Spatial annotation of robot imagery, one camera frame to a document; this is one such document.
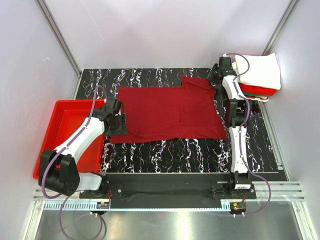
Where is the dark red t-shirt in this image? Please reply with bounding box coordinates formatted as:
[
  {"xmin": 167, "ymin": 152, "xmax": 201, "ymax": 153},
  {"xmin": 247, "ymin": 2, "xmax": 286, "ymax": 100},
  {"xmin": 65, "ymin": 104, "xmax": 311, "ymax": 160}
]
[{"xmin": 110, "ymin": 76, "xmax": 227, "ymax": 144}]

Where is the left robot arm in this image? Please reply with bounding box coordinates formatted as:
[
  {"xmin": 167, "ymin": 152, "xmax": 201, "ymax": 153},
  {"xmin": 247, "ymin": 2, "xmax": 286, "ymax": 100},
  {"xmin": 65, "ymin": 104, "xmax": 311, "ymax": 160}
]
[{"xmin": 38, "ymin": 98, "xmax": 127, "ymax": 199}]

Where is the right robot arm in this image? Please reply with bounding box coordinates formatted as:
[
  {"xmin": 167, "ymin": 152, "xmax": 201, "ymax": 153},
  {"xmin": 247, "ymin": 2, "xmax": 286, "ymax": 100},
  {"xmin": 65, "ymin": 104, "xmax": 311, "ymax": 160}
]
[{"xmin": 208, "ymin": 53, "xmax": 252, "ymax": 199}]

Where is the red folded t-shirt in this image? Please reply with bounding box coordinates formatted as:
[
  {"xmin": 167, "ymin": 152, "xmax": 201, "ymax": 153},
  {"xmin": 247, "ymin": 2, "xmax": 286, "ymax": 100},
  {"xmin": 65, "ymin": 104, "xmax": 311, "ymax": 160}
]
[{"xmin": 239, "ymin": 83, "xmax": 277, "ymax": 96}]

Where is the green folded t-shirt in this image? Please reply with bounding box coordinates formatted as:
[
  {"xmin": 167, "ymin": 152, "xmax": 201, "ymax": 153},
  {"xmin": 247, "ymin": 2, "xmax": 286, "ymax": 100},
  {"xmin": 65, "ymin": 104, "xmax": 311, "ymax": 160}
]
[{"xmin": 245, "ymin": 93, "xmax": 270, "ymax": 99}]

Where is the white folded t-shirt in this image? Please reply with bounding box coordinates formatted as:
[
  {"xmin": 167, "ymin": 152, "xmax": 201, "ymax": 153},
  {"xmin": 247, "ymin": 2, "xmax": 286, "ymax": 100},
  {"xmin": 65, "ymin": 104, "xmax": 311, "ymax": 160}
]
[{"xmin": 238, "ymin": 53, "xmax": 281, "ymax": 90}]

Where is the cream folded t-shirt bottom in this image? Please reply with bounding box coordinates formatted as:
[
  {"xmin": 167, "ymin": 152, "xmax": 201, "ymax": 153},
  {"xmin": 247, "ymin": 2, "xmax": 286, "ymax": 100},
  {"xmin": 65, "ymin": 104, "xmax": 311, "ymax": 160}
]
[{"xmin": 247, "ymin": 96, "xmax": 269, "ymax": 103}]

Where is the red plastic bin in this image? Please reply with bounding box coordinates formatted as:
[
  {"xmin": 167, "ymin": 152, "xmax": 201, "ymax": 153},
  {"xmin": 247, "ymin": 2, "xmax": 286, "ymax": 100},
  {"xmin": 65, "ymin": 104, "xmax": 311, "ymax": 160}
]
[{"xmin": 40, "ymin": 99, "xmax": 105, "ymax": 173}]

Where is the left connector board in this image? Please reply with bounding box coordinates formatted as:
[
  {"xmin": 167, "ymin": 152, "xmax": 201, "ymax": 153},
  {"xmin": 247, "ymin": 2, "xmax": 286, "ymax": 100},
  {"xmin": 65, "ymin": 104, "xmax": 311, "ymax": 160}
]
[{"xmin": 96, "ymin": 201, "xmax": 110, "ymax": 210}]

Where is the connector board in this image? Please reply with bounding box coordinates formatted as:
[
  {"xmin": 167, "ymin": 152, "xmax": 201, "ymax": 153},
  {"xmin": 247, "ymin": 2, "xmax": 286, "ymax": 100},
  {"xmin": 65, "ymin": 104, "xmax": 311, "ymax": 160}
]
[
  {"xmin": 231, "ymin": 202, "xmax": 247, "ymax": 211},
  {"xmin": 96, "ymin": 201, "xmax": 110, "ymax": 210}
]

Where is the right connector board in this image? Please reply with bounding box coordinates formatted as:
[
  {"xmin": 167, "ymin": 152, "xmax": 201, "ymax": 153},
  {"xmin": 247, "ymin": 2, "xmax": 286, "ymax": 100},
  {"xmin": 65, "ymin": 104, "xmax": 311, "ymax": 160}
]
[{"xmin": 231, "ymin": 202, "xmax": 247, "ymax": 211}]

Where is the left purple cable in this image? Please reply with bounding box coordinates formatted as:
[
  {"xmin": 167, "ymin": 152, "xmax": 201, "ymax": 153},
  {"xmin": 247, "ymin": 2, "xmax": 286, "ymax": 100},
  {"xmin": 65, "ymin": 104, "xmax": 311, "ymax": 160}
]
[{"xmin": 41, "ymin": 85, "xmax": 108, "ymax": 238}]

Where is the right aluminium frame post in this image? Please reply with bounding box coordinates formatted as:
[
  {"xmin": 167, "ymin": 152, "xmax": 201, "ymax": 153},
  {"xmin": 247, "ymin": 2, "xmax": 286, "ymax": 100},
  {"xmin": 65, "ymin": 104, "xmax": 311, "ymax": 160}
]
[{"xmin": 261, "ymin": 0, "xmax": 300, "ymax": 56}]

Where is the aluminium frame post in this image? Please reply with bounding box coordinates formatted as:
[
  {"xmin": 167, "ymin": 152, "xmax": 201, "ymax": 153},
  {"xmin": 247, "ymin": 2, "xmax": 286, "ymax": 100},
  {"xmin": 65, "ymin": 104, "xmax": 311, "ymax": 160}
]
[
  {"xmin": 261, "ymin": 0, "xmax": 300, "ymax": 56},
  {"xmin": 35, "ymin": 0, "xmax": 82, "ymax": 77}
]

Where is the white slotted cable duct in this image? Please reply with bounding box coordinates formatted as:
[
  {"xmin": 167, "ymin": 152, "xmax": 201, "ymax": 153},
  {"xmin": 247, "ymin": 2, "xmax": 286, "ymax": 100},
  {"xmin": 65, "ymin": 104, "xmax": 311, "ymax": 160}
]
[{"xmin": 43, "ymin": 201, "xmax": 233, "ymax": 211}]

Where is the left aluminium frame post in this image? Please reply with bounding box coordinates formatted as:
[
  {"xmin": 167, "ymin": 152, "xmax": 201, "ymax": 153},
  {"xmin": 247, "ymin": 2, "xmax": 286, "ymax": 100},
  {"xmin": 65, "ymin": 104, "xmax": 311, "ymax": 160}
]
[{"xmin": 35, "ymin": 0, "xmax": 82, "ymax": 77}]

